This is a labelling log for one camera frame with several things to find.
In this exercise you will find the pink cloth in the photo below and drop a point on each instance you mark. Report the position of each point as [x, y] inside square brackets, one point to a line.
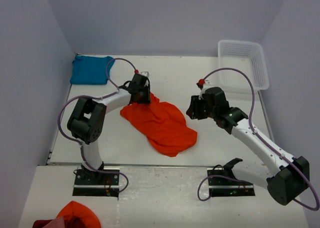
[56, 223]

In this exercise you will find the dark red cloth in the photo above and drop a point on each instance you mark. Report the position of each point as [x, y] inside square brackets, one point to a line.
[44, 223]

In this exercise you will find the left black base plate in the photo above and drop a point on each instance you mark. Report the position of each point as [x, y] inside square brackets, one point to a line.
[88, 183]

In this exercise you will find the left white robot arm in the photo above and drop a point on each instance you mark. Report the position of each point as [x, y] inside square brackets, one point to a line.
[87, 118]

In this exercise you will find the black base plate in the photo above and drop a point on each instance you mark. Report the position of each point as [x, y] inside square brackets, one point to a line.
[220, 187]
[88, 183]

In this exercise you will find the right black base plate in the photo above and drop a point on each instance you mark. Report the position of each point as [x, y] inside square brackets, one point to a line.
[220, 187]

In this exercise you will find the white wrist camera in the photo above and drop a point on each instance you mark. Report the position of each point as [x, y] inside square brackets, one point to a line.
[204, 86]
[145, 73]

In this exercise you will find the white plastic basket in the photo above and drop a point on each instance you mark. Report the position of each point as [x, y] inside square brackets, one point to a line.
[247, 57]

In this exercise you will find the orange cloth in pile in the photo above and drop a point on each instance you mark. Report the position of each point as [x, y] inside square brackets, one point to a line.
[75, 214]

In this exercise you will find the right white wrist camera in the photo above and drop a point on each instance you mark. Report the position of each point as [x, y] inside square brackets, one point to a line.
[204, 86]

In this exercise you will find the folded blue t shirt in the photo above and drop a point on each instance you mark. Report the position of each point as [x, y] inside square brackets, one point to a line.
[87, 70]

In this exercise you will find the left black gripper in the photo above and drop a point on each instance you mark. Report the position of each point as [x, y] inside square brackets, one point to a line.
[146, 99]

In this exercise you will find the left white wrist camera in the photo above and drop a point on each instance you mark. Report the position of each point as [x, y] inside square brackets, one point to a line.
[145, 73]

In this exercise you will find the orange t shirt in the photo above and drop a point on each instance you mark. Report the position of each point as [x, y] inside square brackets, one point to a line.
[163, 124]

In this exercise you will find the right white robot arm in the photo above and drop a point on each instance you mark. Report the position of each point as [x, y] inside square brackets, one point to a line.
[284, 176]

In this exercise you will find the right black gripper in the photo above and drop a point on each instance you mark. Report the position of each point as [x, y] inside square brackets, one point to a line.
[193, 110]

